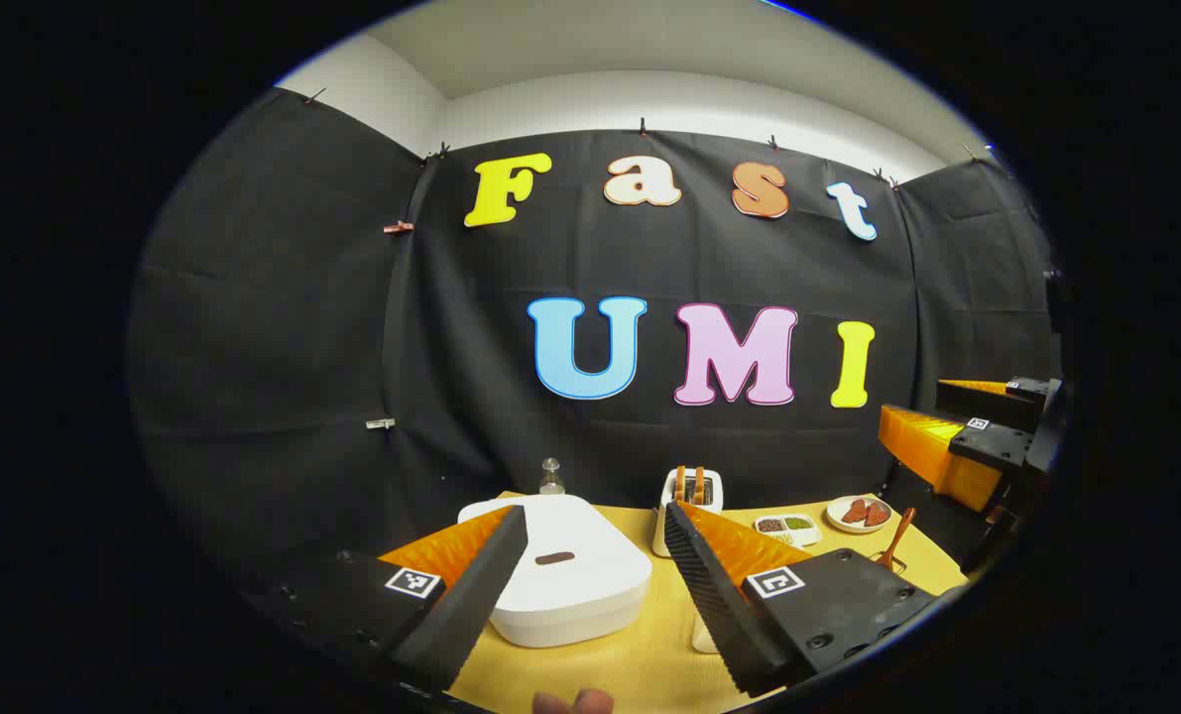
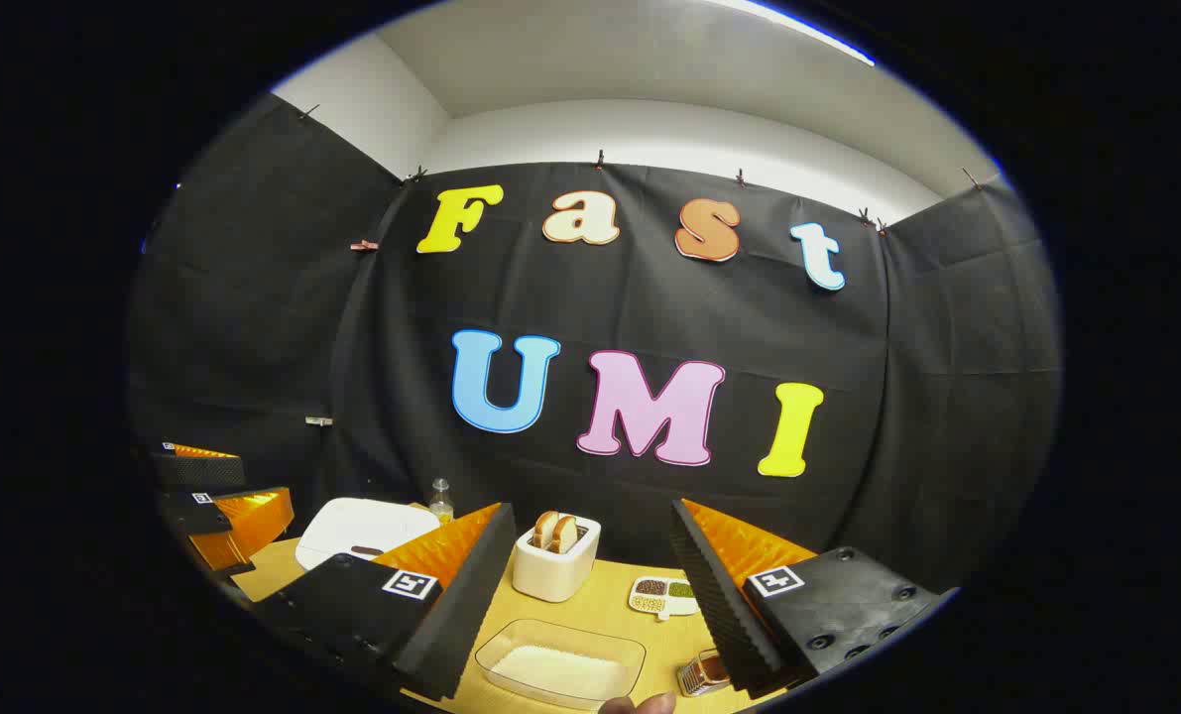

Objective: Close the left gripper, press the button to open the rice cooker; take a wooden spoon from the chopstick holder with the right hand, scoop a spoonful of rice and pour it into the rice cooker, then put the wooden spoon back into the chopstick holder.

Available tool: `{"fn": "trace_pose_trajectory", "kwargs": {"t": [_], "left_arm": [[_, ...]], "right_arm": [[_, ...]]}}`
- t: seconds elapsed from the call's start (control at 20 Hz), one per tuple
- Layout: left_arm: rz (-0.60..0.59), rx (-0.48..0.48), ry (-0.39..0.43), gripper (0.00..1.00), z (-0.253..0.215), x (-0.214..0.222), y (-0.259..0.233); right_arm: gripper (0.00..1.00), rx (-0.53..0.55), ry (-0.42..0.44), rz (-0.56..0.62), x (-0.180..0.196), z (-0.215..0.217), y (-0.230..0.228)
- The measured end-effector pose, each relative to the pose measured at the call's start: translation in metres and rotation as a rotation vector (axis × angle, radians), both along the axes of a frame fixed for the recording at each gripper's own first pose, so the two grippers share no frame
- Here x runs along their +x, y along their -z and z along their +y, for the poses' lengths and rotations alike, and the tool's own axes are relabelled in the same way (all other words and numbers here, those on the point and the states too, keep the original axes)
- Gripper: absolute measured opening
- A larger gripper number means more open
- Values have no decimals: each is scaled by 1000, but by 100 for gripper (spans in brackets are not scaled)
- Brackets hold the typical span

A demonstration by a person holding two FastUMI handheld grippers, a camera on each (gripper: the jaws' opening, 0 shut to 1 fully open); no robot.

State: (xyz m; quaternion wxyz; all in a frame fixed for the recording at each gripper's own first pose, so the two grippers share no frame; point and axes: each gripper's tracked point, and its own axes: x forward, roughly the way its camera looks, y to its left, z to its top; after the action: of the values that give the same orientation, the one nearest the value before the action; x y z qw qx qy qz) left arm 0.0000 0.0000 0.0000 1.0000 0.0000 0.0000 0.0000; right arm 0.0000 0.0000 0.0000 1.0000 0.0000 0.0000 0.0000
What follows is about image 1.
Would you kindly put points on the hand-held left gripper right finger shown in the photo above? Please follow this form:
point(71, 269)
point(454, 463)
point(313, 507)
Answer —
point(719, 605)

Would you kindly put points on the white round plate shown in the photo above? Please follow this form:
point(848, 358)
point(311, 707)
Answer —
point(838, 524)

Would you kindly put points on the red meat piece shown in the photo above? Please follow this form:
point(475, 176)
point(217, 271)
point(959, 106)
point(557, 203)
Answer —
point(854, 513)
point(878, 514)

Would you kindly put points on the brown wooden spoon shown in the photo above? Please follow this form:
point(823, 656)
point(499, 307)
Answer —
point(894, 540)

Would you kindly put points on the pile of green beans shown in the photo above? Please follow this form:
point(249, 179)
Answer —
point(798, 523)

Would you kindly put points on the toasted bread slice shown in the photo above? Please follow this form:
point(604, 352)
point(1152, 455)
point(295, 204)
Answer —
point(679, 484)
point(699, 484)

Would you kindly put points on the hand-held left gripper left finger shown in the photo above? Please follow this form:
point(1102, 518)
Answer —
point(461, 605)

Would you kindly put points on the white toaster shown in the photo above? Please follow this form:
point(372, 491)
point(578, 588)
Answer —
point(661, 516)

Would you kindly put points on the small glass bottle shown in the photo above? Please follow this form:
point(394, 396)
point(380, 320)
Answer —
point(551, 478)

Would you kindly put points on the white rice cooker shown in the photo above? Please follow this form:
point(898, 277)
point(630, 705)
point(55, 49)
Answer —
point(575, 590)

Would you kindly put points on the white divided dish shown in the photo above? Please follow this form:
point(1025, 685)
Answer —
point(806, 537)

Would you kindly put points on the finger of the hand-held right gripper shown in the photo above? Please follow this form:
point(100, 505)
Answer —
point(987, 444)
point(987, 407)

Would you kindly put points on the pile of dark brown beans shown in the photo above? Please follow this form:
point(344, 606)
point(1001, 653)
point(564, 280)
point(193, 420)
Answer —
point(770, 525)

